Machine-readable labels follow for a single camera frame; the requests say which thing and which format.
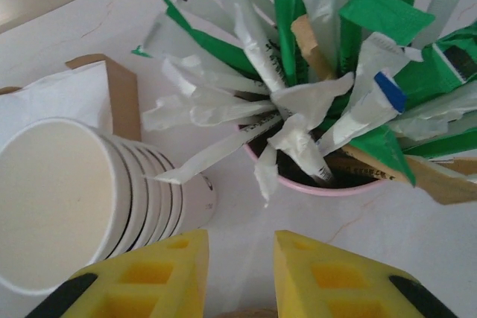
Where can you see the pink metal bucket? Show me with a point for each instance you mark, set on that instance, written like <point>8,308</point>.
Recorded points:
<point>316,188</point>

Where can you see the white wrapped straw blue end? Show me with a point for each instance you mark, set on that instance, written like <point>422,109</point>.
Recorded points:
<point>369,109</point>

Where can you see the white paper cup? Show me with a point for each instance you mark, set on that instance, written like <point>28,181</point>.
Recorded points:
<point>154,199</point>
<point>165,202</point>
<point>199,199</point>
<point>144,199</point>
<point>176,202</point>
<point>134,199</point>
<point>56,202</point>

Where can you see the green packet with black patch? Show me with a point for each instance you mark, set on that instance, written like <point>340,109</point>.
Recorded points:
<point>436,68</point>

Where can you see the white wrapped straw crumpled end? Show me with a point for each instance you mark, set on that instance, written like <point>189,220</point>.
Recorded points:
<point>302,139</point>

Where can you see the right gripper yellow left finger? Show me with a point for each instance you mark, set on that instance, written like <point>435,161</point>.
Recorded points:
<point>141,280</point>

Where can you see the clear wrapped straw black tip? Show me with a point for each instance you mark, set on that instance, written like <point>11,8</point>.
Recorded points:
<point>223,9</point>

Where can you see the white napkins in brown holder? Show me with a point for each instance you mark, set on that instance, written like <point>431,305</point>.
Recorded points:
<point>124,102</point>

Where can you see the white wrapped straw black print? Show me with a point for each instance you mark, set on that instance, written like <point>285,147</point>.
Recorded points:
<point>261,53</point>

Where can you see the brown paper wrapped straw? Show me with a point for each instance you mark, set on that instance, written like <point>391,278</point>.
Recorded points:
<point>311,46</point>
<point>436,180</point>

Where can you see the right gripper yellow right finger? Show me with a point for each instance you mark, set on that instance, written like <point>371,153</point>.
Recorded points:
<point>335,284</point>

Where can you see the white napkin stack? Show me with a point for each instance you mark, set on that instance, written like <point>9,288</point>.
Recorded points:
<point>63,94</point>

